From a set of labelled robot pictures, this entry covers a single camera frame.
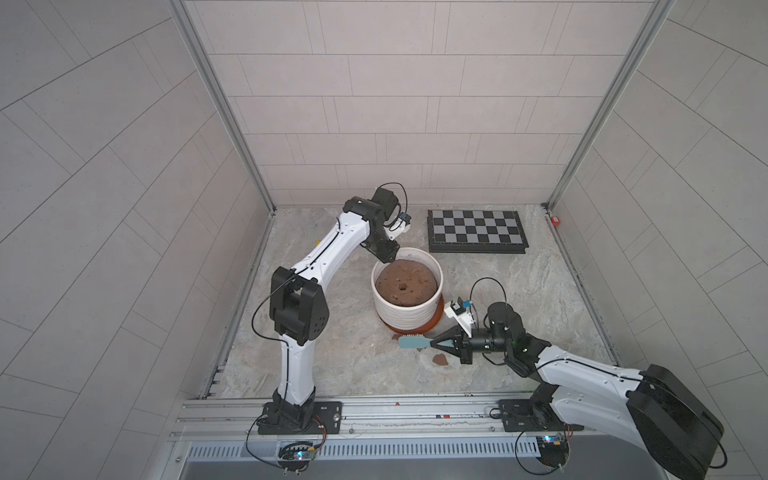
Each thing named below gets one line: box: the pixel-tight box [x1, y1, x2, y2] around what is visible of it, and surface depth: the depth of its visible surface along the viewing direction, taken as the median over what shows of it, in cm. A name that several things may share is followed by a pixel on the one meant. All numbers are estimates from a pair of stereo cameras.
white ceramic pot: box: [371, 247, 444, 331], surface depth 84 cm
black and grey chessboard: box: [427, 210, 529, 254], surface depth 107 cm
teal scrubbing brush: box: [398, 334, 433, 349], surface depth 76 cm
